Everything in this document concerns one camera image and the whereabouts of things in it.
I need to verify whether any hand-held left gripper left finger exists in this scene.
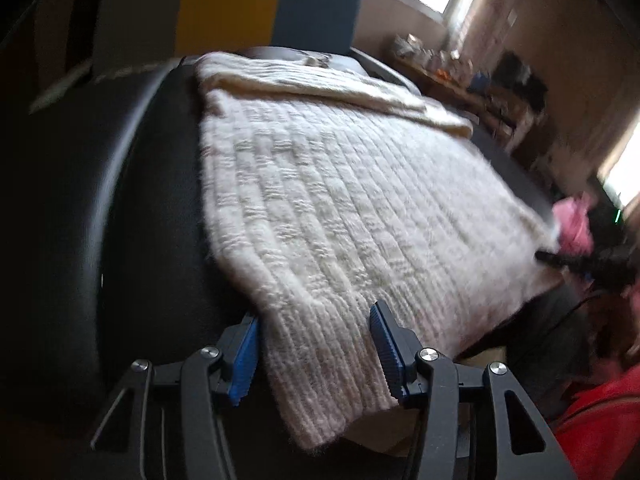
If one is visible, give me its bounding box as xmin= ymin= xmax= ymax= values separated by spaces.
xmin=70 ymin=312 xmax=261 ymax=480

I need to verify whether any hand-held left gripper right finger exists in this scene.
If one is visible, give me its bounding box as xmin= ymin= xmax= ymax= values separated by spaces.
xmin=369 ymin=301 xmax=578 ymax=480

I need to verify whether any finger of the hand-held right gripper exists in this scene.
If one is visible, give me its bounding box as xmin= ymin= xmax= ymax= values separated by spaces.
xmin=535 ymin=250 xmax=591 ymax=272

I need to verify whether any white knitted sweater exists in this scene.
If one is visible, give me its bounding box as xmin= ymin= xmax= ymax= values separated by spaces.
xmin=192 ymin=52 xmax=563 ymax=451

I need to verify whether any pink cloth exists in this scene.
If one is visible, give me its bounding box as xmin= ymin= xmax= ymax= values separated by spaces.
xmin=552 ymin=195 xmax=596 ymax=256

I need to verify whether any red garment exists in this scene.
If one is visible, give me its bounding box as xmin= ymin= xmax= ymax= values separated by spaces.
xmin=552 ymin=365 xmax=640 ymax=480

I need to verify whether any wooden side desk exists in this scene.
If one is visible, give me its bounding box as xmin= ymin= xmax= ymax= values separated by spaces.
xmin=395 ymin=55 xmax=546 ymax=146

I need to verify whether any black leather mat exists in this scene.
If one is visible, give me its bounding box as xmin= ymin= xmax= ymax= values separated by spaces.
xmin=0 ymin=46 xmax=591 ymax=480

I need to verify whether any dark bulky object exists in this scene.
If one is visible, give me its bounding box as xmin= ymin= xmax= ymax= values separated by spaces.
xmin=492 ymin=50 xmax=548 ymax=111

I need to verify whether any row of small desk items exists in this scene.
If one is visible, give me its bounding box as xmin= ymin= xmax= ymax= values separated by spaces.
xmin=392 ymin=34 xmax=496 ymax=91

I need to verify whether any beige patterned curtain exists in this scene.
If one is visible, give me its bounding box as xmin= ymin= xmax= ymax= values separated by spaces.
xmin=462 ymin=0 xmax=507 ymax=57

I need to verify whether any grey yellow teal headboard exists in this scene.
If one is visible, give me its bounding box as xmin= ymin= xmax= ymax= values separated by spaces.
xmin=95 ymin=0 xmax=363 ymax=68

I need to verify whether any black upright panel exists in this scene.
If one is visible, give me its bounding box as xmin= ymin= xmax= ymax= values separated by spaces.
xmin=65 ymin=0 xmax=108 ymax=73

